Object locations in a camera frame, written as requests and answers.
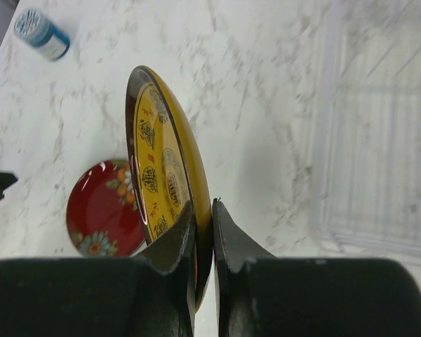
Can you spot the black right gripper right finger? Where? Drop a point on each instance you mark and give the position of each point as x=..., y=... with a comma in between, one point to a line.
x=263, y=295

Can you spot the white wire dish rack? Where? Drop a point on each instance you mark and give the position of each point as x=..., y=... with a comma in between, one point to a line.
x=366, y=182

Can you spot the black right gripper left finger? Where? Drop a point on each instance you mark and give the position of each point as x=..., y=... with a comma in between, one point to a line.
x=150, y=294

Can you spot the blue white round jar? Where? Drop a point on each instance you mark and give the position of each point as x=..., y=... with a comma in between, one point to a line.
x=42, y=34

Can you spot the red floral plate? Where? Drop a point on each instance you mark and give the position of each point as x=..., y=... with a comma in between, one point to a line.
x=102, y=214

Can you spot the yellow patterned plate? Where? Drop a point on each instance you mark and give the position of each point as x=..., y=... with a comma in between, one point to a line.
x=166, y=167

